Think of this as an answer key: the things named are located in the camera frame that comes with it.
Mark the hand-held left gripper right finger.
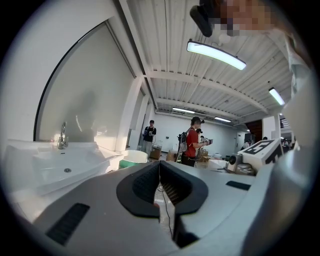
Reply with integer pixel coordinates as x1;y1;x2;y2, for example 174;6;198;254
159;160;258;256

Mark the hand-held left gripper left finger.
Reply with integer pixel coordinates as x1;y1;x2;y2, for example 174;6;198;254
32;161;181;256

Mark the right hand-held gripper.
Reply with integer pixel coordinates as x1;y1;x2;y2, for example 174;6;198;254
225;138;285;177

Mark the white ceramic sink basin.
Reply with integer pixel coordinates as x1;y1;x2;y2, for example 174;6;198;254
4;138;126;196

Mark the large cardboard box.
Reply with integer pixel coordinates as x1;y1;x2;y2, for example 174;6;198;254
166;149;181;163

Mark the small cardboard box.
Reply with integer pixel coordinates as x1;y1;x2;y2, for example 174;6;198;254
149;147;162;160

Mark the chrome faucet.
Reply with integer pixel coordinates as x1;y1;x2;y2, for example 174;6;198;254
57;121;70;150

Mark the person's white striped shirt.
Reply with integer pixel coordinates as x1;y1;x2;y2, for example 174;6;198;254
264;26;320;156

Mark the person's head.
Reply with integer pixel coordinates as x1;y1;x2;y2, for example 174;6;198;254
207;0;280;38

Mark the thin black cable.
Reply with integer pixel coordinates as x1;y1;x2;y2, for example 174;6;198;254
162;193;174;240

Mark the black head-worn camera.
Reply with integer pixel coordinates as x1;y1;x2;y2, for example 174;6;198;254
189;0;214;38

